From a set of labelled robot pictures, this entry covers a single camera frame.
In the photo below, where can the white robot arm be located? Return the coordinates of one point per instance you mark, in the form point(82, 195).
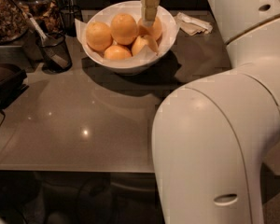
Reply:
point(209, 137)

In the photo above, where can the orange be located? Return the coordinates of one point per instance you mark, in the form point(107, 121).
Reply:
point(155, 30)
point(144, 41)
point(98, 36)
point(117, 52)
point(124, 28)

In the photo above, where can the large glass jar of snacks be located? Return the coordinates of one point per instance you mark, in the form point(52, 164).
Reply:
point(12, 23)

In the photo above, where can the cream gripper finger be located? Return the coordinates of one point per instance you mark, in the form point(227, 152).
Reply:
point(149, 10)

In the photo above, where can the small black mesh cup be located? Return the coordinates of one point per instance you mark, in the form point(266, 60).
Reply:
point(69, 15)

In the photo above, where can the folded paper napkins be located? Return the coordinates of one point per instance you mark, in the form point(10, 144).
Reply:
point(191, 25)

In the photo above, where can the black mesh cup with utensils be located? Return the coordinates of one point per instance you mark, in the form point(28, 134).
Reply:
point(55, 53)

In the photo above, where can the dark brown box device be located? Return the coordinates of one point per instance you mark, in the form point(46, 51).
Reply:
point(11, 83)

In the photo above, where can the white ceramic bowl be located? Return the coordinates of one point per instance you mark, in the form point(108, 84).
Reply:
point(131, 66)

